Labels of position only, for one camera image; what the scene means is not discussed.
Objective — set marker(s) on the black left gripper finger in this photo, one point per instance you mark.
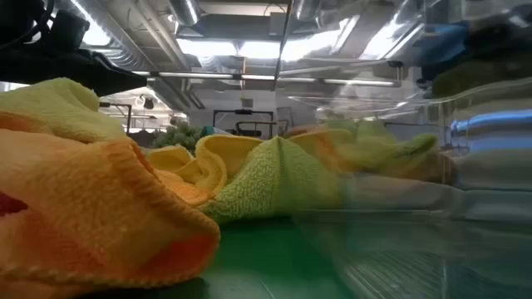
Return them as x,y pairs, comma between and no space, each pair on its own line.
118,81

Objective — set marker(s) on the orange microfiber towel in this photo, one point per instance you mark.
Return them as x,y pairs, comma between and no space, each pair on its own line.
83,207
183,189
415,168

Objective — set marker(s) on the pink microfiber towel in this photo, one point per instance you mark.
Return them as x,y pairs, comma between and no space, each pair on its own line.
8,205

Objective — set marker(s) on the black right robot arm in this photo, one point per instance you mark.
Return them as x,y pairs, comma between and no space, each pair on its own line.
498,41

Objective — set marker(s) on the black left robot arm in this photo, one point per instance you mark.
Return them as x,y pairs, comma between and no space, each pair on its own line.
16,16

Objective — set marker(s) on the long ceiling light tube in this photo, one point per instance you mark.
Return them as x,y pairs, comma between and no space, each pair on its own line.
199,75

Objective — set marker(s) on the bright ceiling light panel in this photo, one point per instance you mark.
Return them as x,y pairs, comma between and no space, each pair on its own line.
208,47

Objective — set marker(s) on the green table mat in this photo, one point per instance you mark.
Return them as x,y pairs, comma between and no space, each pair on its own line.
257,257

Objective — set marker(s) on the clear rectangular plastic container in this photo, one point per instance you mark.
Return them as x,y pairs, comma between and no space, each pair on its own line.
415,249

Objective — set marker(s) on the black background gantry frame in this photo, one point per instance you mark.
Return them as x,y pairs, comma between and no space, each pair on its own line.
130,120

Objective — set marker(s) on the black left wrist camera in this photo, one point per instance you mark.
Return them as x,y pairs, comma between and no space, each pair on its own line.
70,29

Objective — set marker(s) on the silver ventilation duct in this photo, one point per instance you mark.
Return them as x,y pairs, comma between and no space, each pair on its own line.
185,10

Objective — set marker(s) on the black background rig frame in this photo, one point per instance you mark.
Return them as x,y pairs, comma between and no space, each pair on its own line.
243,111

